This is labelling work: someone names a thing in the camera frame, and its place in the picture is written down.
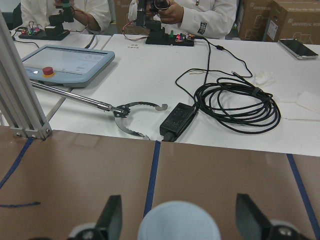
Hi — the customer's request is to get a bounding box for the coiled black cable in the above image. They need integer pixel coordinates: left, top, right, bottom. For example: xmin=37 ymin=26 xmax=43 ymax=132
xmin=174 ymin=37 xmax=282 ymax=133

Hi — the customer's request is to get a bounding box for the smartphone on table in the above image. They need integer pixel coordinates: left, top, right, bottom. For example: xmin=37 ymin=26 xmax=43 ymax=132
xmin=278 ymin=39 xmax=319 ymax=60

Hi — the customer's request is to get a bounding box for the aluminium frame post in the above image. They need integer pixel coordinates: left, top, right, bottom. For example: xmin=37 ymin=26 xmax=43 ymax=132
xmin=0 ymin=15 xmax=52 ymax=140

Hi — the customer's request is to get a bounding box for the blue teach pendant tablet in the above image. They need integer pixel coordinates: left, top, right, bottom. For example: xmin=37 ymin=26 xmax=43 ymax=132
xmin=21 ymin=44 xmax=115 ymax=88

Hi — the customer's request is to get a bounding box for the green handled reach grabber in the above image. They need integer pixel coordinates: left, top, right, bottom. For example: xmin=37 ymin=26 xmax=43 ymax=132
xmin=30 ymin=80 xmax=168 ymax=140

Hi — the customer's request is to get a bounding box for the light blue plastic cup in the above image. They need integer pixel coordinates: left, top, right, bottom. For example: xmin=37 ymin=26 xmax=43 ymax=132
xmin=137 ymin=201 xmax=221 ymax=240

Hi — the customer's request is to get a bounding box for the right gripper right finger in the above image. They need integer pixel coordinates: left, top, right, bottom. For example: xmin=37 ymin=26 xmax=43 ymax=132
xmin=235 ymin=193 xmax=272 ymax=240

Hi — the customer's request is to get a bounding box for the cardboard box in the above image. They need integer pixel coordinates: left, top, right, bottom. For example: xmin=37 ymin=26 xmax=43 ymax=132
xmin=263 ymin=0 xmax=320 ymax=45

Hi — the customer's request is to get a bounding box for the black power adapter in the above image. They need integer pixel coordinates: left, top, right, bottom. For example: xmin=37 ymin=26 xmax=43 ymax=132
xmin=159 ymin=102 xmax=195 ymax=142

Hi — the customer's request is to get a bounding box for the black electronics board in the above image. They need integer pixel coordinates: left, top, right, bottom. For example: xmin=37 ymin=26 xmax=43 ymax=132
xmin=145 ymin=26 xmax=195 ymax=47

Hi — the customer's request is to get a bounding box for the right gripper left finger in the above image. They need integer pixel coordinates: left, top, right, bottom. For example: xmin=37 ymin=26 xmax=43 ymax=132
xmin=96 ymin=195 xmax=123 ymax=240

